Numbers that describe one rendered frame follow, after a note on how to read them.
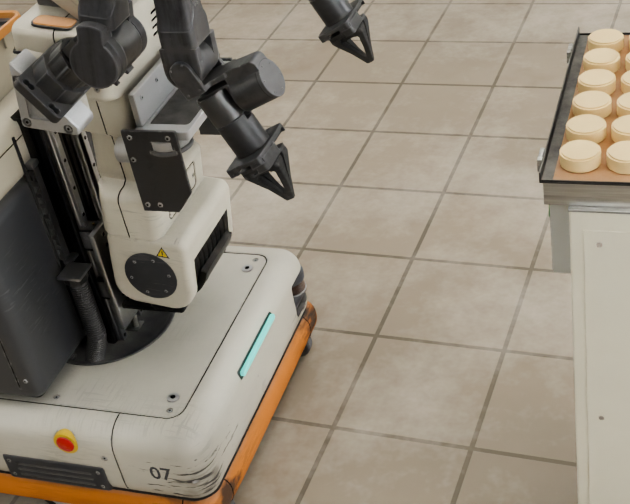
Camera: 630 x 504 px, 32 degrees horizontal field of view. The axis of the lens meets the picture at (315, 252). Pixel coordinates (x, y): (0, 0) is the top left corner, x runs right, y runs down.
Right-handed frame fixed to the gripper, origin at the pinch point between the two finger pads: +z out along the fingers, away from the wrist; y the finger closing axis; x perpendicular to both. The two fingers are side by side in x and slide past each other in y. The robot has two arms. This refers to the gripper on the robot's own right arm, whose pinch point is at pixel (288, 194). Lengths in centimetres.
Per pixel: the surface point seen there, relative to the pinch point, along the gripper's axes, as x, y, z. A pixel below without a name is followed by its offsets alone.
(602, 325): -38, -11, 31
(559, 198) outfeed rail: -41.4, -10.4, 11.0
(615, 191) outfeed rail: -48, -10, 13
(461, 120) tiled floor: 43, 154, 63
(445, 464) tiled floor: 22, 19, 75
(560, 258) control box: -35.3, -6.4, 22.0
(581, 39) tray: -42.6, 23.9, 5.6
